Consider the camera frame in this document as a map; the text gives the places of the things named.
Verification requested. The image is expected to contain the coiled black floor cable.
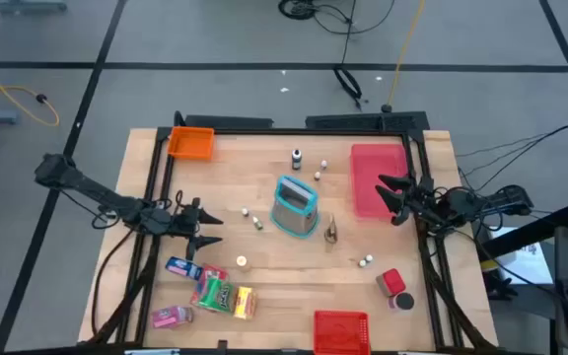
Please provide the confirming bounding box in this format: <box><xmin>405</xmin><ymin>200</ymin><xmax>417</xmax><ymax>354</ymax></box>
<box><xmin>277</xmin><ymin>0</ymin><xmax>396</xmax><ymax>36</ymax></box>

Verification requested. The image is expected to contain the green candy packet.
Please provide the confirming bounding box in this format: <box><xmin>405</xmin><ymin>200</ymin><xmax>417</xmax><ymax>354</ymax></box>
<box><xmin>189</xmin><ymin>263</ymin><xmax>231</xmax><ymax>307</ymax></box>

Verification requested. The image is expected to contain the black flat plate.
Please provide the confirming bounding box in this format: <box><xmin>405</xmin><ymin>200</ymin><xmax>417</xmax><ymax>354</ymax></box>
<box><xmin>183</xmin><ymin>114</ymin><xmax>274</xmax><ymax>130</ymax></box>

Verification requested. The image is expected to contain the orange plastic bin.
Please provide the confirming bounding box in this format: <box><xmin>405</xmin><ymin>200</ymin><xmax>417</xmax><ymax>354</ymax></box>
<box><xmin>167</xmin><ymin>125</ymin><xmax>216</xmax><ymax>161</ymax></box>

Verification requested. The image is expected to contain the black table frame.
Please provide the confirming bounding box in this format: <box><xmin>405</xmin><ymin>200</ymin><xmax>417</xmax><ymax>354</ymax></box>
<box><xmin>86</xmin><ymin>125</ymin><xmax>500</xmax><ymax>354</ymax></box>

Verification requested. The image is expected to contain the black cable with loop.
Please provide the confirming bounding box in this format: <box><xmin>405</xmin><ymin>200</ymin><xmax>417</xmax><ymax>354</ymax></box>
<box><xmin>331</xmin><ymin>0</ymin><xmax>367</xmax><ymax>112</ymax></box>

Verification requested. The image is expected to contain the red lidded container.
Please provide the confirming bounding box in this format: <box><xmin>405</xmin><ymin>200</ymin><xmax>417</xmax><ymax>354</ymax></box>
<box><xmin>375</xmin><ymin>268</ymin><xmax>407</xmax><ymax>299</ymax></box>

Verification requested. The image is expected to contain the grey cart base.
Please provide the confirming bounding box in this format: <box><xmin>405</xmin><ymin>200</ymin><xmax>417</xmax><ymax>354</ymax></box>
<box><xmin>0</xmin><ymin>0</ymin><xmax>68</xmax><ymax>14</ymax></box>

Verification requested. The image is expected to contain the yellow cable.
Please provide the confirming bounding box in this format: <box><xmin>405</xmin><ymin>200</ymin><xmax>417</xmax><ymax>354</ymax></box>
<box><xmin>385</xmin><ymin>0</ymin><xmax>426</xmax><ymax>113</ymax></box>
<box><xmin>0</xmin><ymin>51</ymin><xmax>61</xmax><ymax>127</ymax></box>

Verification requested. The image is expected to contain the blue Frosted Flakes box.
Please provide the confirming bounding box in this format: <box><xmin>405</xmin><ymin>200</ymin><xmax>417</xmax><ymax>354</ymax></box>
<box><xmin>165</xmin><ymin>255</ymin><xmax>204</xmax><ymax>281</ymax></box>

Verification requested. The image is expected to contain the pink cereal box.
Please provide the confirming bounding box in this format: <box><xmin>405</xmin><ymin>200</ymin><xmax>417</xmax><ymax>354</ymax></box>
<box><xmin>150</xmin><ymin>305</ymin><xmax>195</xmax><ymax>330</ymax></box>

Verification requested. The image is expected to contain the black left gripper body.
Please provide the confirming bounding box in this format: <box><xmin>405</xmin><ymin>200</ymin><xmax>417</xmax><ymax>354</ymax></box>
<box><xmin>164</xmin><ymin>196</ymin><xmax>204</xmax><ymax>262</ymax></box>

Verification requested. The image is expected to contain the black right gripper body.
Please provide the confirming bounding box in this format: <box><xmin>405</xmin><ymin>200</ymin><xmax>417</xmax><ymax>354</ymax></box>
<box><xmin>390</xmin><ymin>176</ymin><xmax>438</xmax><ymax>229</ymax></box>

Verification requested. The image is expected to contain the black perforated plate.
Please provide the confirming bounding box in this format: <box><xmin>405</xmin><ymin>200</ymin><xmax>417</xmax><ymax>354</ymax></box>
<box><xmin>305</xmin><ymin>110</ymin><xmax>431</xmax><ymax>132</ymax></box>

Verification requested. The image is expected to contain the pink translucent tray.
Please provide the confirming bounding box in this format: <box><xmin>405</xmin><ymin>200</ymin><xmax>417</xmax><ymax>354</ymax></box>
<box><xmin>349</xmin><ymin>143</ymin><xmax>416</xmax><ymax>221</ymax></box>

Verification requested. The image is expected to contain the black lidded jar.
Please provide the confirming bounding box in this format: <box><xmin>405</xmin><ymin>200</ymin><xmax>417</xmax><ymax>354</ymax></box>
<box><xmin>388</xmin><ymin>291</ymin><xmax>416</xmax><ymax>312</ymax></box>

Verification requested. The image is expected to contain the yellow Corn Pops box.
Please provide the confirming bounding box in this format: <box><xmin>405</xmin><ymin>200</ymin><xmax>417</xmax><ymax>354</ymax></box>
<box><xmin>233</xmin><ymin>286</ymin><xmax>259</xmax><ymax>320</ymax></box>

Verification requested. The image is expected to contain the thin black power cable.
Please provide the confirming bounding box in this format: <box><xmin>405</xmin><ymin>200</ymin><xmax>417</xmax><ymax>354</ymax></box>
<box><xmin>456</xmin><ymin>122</ymin><xmax>568</xmax><ymax>178</ymax></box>

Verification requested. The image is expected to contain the black desk bar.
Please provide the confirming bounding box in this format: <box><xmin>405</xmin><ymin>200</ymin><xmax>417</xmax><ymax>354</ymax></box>
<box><xmin>475</xmin><ymin>202</ymin><xmax>568</xmax><ymax>260</ymax></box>

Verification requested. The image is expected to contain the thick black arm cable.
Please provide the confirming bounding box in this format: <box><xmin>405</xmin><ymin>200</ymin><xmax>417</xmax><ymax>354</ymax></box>
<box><xmin>90</xmin><ymin>227</ymin><xmax>140</xmax><ymax>337</ymax></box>

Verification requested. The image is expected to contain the white printed box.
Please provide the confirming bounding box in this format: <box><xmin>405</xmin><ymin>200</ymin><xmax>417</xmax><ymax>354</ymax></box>
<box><xmin>480</xmin><ymin>225</ymin><xmax>555</xmax><ymax>287</ymax></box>

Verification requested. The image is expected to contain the red perforated basket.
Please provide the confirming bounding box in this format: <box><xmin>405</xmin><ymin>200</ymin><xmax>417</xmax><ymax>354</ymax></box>
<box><xmin>313</xmin><ymin>310</ymin><xmax>372</xmax><ymax>355</ymax></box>

